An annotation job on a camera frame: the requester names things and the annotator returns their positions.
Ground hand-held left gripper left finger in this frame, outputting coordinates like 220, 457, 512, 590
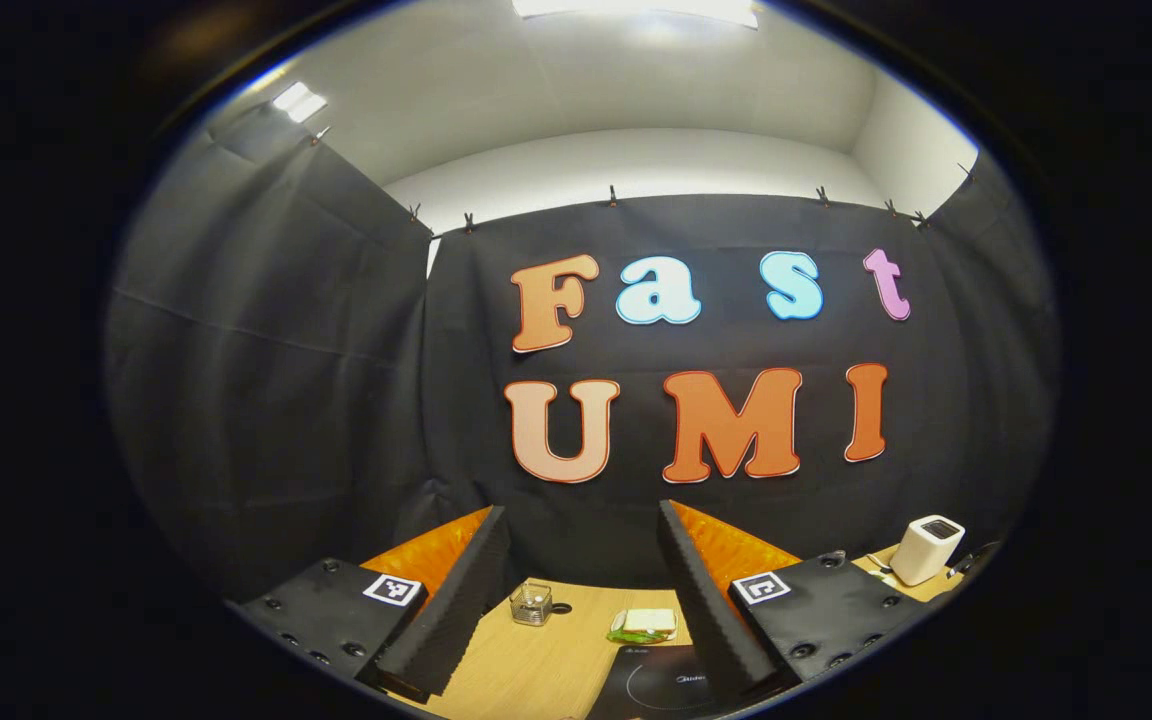
239, 505, 514, 700

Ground row of black cloth clips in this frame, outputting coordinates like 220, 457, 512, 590
311, 125, 977, 234

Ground small ceiling light panel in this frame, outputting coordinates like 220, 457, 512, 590
272, 81, 329, 125

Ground sandwich with lettuce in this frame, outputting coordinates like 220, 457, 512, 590
606, 608, 679, 645

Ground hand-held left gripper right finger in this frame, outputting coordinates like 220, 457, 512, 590
656, 499, 929, 702

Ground white toaster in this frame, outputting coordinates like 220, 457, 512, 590
889, 515, 967, 587

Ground large ceiling light panel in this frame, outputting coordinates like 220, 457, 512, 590
512, 0, 760, 29

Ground metal wire basket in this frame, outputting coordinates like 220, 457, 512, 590
510, 583, 554, 627

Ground black induction cooktop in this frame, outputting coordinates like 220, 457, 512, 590
586, 644, 729, 720

